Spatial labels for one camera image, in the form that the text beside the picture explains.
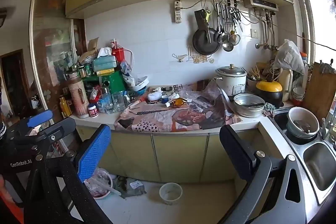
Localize yellow bottle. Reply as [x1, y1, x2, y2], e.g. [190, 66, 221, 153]
[59, 97, 73, 118]

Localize red kettle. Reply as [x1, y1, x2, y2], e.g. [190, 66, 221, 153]
[110, 39, 126, 63]

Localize blue plastic basket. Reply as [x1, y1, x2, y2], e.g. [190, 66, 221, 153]
[131, 76, 150, 96]

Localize white wall water heater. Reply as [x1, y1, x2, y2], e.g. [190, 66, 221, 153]
[243, 0, 279, 10]

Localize white pill bottle red label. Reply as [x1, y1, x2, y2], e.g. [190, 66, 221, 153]
[88, 104, 99, 118]

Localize white bowl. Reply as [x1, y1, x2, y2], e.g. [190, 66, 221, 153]
[286, 107, 320, 136]

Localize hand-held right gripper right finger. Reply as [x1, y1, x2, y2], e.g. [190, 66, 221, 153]
[218, 124, 308, 224]

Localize metal sink faucet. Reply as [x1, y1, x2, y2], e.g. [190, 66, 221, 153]
[319, 114, 336, 140]

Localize kitchen cleaver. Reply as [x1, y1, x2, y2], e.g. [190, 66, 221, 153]
[194, 9, 212, 43]

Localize teal tissue box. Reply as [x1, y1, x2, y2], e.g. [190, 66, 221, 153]
[92, 48, 117, 72]

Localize green box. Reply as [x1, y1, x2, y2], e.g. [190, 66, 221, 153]
[83, 70, 127, 95]

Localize white plastic jug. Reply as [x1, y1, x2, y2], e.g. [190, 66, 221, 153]
[279, 69, 293, 102]

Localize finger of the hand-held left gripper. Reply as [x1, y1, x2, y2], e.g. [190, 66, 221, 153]
[10, 109, 54, 135]
[26, 117, 76, 144]

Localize white tissue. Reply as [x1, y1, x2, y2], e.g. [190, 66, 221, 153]
[147, 91, 163, 103]

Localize white rice cooker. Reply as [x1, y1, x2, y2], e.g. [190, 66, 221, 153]
[215, 64, 248, 97]

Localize metal ladle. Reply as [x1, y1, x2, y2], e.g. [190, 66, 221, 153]
[223, 4, 235, 52]

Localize utensil holder with chopsticks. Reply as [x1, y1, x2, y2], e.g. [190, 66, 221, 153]
[247, 63, 271, 82]

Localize black pot yellow lid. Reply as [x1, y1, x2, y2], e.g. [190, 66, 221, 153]
[255, 80, 284, 109]

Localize amber glass ashtray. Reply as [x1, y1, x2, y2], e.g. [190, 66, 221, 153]
[169, 98, 188, 109]

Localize pink bowl with plastic bag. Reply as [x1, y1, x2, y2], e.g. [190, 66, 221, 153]
[84, 168, 114, 200]

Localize white power strip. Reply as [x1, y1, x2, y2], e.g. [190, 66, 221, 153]
[174, 0, 183, 24]

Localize metal basin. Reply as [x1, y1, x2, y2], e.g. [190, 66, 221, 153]
[233, 93, 266, 118]

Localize white plastic waste bin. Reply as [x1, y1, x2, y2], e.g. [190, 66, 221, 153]
[159, 182, 183, 206]

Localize window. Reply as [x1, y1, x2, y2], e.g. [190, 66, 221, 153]
[287, 0, 336, 67]

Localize metal skimmer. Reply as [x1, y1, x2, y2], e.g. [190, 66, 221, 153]
[228, 10, 241, 46]

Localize glass sliding door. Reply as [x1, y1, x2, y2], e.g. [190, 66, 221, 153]
[28, 0, 88, 119]

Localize stack of small bowls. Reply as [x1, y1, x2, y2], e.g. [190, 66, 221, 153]
[292, 87, 306, 106]

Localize pink thermos flask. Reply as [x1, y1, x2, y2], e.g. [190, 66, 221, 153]
[67, 77, 90, 119]

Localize yellow lower cabinets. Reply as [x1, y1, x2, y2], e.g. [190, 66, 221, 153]
[76, 126, 264, 184]

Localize clear plastic water bottle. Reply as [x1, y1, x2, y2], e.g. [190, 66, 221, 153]
[100, 88, 114, 114]

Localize wooden cutting board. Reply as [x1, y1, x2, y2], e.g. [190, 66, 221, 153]
[303, 61, 336, 123]

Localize stainless steel double sink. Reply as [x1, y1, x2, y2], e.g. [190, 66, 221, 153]
[270, 106, 336, 205]

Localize printed newspaper sheet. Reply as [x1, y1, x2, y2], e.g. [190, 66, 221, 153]
[113, 79, 243, 133]

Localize white plastic bag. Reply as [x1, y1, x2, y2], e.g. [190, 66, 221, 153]
[273, 39, 306, 75]

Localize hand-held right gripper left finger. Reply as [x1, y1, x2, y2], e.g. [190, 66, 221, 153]
[24, 124, 114, 224]

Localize black frying pan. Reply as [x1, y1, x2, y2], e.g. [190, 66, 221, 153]
[192, 27, 221, 56]

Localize person's left forearm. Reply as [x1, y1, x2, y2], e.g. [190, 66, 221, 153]
[0, 175, 25, 224]

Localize metal wall tap pipes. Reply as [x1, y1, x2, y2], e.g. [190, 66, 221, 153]
[255, 11, 279, 51]

